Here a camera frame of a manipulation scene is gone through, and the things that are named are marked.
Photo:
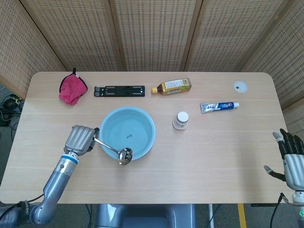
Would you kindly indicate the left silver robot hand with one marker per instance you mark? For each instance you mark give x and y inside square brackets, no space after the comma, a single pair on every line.
[79,140]

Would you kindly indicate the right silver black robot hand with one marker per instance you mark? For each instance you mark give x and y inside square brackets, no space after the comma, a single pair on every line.
[291,156]

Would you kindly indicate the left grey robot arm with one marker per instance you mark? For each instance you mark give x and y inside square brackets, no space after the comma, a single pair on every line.
[51,187]

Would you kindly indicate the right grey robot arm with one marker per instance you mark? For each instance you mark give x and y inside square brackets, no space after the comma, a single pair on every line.
[298,206]

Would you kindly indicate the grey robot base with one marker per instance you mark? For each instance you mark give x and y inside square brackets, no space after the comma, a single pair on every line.
[147,216]

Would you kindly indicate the light blue bowl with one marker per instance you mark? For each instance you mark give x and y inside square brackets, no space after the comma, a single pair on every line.
[128,133]

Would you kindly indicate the pink cloth black trim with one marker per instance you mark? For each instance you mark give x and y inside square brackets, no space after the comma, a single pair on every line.
[71,89]

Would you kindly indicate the black folding stand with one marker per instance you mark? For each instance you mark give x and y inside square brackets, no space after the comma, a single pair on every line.
[120,91]

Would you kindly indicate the blue white toothpaste tube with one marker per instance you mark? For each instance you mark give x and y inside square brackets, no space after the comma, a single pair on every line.
[218,107]

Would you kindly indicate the small white bottle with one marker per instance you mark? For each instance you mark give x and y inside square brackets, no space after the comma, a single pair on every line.
[181,120]

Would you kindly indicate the yellow tea bottle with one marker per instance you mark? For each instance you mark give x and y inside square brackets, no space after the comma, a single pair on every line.
[173,86]

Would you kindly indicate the woven rattan folding screen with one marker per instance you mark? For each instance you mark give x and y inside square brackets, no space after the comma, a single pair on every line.
[152,35]

